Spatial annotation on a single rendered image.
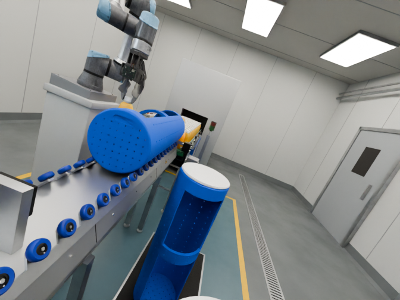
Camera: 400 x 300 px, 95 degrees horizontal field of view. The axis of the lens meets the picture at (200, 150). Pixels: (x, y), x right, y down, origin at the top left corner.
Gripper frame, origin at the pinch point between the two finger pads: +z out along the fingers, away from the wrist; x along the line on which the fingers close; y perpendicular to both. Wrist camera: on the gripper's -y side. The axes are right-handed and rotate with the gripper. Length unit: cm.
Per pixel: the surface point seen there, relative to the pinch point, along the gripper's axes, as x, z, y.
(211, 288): 92, 126, -45
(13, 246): 11, 32, 54
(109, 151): 3.7, 22.9, 10.5
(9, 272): 17, 30, 60
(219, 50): -20, -176, -494
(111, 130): 1.6, 13.7, 10.5
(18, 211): 11, 23, 54
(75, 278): 13, 73, 26
